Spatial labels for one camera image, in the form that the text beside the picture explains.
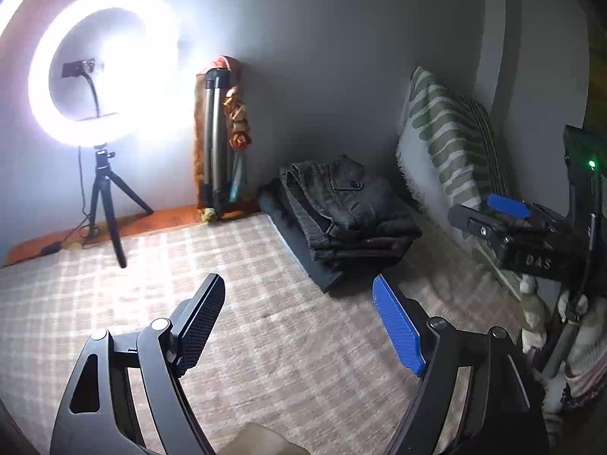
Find grey houndstooth pants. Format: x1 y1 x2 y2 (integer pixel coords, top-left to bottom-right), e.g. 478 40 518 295
280 155 422 262

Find orange patterned cloth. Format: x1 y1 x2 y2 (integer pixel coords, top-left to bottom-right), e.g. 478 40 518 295
193 55 252 223

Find green striped pillow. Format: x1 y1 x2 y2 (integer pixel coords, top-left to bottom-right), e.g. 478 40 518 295
396 67 523 298

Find black mini tripod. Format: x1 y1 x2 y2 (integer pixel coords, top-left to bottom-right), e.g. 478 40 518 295
85 144 154 268

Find black power cable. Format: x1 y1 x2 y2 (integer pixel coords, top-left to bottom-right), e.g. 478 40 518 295
0 146 103 268

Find black phone holder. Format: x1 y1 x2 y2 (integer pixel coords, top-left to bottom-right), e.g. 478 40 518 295
61 57 103 118

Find white ring light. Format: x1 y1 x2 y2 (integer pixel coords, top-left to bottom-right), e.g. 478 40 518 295
28 0 198 150

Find gloved right hand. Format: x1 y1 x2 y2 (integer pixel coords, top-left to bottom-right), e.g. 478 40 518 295
520 274 606 415

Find plaid beige bed sheet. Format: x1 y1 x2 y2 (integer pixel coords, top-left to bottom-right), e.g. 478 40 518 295
0 209 537 455

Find folded silver tripod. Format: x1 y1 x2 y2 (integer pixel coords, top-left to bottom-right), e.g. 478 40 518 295
202 67 251 219

